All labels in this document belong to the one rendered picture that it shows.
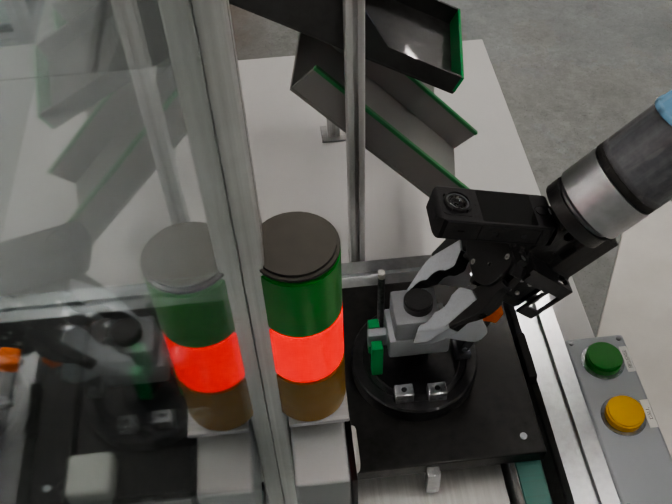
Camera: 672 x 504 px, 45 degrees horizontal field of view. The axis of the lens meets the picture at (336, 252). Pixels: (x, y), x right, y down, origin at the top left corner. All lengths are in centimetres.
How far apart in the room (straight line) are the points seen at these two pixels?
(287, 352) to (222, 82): 19
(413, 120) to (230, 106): 74
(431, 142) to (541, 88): 181
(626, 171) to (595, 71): 229
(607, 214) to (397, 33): 34
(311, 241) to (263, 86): 102
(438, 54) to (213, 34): 62
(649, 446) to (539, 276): 25
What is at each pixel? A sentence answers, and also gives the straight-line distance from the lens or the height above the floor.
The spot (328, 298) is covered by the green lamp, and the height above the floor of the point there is 139.
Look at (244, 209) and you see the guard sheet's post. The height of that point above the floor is 146.
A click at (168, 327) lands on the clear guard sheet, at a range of 19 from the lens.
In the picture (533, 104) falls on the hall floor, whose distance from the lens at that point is 281.
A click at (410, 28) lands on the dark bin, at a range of 95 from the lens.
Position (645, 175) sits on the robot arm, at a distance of 71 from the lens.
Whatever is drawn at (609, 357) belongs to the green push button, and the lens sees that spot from 96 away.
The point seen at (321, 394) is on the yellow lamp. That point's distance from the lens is 52.
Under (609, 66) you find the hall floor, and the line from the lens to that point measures 303.
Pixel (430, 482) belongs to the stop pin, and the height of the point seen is 95.
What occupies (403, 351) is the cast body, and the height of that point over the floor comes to 104.
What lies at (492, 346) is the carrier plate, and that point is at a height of 97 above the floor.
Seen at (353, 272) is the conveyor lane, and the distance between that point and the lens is 101.
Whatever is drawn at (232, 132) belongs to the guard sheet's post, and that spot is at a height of 151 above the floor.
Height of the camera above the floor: 174
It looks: 50 degrees down
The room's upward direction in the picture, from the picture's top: 2 degrees counter-clockwise
